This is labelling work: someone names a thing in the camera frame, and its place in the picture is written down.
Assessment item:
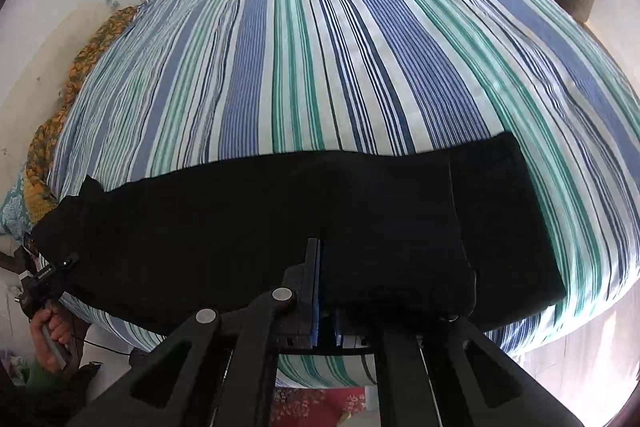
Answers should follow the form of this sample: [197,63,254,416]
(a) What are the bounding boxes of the person's left hand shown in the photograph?
[29,303,73,373]

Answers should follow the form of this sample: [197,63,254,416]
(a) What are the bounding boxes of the striped blue green bedsheet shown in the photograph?
[45,0,640,389]

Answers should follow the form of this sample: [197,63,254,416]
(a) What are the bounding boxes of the teal patterned pillow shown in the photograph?
[0,172,32,242]

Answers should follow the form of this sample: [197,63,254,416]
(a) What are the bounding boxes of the red floral rug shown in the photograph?
[269,387,366,427]

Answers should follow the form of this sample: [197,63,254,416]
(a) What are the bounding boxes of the orange floral blanket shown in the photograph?
[23,6,139,225]

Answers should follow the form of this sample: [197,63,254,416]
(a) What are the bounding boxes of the black pants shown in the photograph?
[32,132,566,335]

